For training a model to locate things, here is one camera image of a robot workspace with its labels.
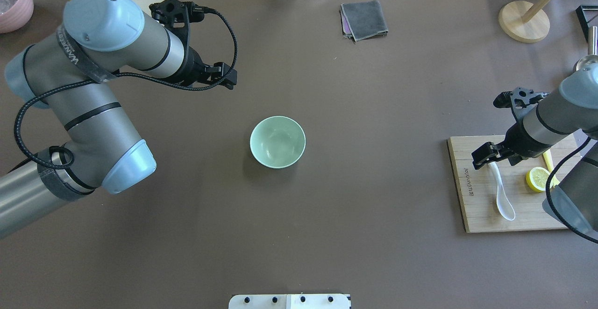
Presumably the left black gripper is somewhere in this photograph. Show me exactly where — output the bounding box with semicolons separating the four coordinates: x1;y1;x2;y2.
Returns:
175;47;237;90

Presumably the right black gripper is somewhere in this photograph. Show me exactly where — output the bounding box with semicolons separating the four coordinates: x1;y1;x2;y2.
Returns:
471;123;538;170

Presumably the mint green bowl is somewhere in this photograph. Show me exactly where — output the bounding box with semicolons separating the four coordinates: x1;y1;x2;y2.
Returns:
249;116;307;169

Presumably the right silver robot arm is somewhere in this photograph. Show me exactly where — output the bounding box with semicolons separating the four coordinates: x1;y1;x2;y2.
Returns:
472;63;598;243

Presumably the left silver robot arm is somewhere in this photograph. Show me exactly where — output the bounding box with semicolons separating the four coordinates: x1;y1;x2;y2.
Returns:
1;0;237;238

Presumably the white ceramic spoon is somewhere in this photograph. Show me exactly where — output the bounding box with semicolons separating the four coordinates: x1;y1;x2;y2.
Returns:
488;162;516;221

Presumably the pink bowl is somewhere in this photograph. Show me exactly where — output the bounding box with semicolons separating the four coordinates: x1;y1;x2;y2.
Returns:
0;0;34;34

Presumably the bamboo cutting board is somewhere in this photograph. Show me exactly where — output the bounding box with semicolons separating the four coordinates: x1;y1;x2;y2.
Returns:
447;135;584;233

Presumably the yellow lemon half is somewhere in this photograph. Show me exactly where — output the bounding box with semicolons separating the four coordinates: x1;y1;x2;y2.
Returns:
525;167;550;193

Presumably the yellow plastic knife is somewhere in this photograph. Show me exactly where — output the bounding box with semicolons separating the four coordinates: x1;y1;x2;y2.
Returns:
542;149;560;188

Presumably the metal scoop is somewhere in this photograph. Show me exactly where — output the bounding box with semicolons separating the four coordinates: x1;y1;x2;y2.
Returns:
573;26;598;72

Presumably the wooden mug tree stand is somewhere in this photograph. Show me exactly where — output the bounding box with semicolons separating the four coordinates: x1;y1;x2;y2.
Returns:
498;0;551;43

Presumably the grey folded cloth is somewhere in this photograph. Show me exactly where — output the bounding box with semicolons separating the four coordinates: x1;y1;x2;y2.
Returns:
340;0;389;42

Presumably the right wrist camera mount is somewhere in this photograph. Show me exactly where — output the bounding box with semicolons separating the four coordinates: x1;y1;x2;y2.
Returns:
492;87;549;123

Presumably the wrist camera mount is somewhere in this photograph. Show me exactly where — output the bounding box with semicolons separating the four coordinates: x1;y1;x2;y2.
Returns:
492;87;549;123
148;0;205;43

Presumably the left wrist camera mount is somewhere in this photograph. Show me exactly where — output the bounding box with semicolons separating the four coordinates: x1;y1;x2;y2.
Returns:
148;0;205;43

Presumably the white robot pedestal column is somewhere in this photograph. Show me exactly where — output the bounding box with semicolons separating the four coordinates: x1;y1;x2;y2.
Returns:
228;293;352;309

